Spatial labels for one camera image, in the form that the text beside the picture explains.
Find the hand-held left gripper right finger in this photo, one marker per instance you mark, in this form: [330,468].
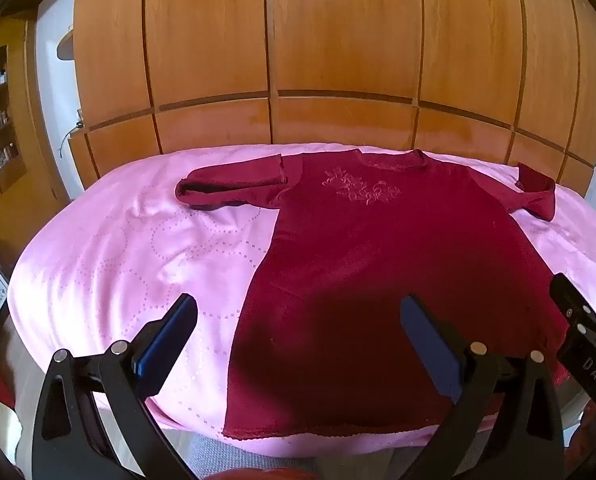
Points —
[428,342]

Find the pink quilted blanket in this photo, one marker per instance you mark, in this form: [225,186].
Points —
[103,260]

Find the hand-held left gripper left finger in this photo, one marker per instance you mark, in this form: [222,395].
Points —
[170,332]

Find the wooden shelf unit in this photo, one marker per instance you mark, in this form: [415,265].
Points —
[15,125]

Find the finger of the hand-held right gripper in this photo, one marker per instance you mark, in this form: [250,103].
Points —
[573,305]

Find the dark red embroidered sweater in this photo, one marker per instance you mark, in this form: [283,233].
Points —
[353,260]

